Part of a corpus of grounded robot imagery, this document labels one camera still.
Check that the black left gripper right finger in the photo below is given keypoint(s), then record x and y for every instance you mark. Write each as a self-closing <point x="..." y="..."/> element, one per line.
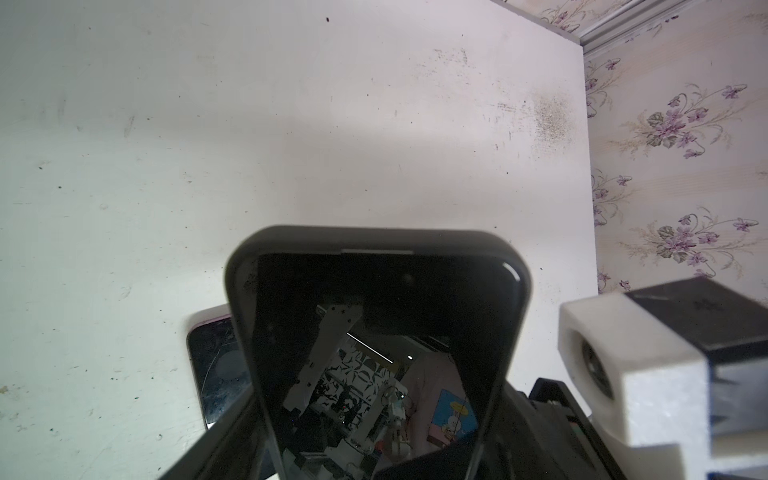
<point x="544" y="435"/>

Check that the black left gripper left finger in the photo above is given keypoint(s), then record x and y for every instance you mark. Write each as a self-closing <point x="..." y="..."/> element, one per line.
<point x="233" y="448"/>

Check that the black phone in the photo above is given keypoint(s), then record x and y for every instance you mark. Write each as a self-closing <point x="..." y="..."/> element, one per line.
<point x="376" y="353"/>

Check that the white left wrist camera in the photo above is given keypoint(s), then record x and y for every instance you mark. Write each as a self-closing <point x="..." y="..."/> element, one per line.
<point x="675" y="377"/>

